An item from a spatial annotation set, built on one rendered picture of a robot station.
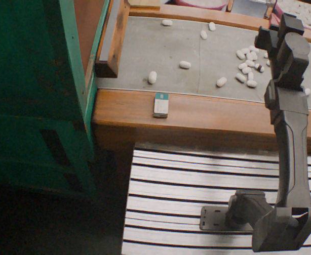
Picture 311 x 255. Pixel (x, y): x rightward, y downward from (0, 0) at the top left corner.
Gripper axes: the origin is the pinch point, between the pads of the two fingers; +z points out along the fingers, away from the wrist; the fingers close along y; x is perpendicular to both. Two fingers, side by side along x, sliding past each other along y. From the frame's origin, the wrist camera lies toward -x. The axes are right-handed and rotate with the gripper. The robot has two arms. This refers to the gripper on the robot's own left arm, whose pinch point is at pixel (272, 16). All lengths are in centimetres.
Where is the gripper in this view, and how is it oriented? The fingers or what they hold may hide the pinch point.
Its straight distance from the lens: 83.6
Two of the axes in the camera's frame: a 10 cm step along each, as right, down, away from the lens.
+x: -0.5, 4.7, 8.8
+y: -9.9, -1.2, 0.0
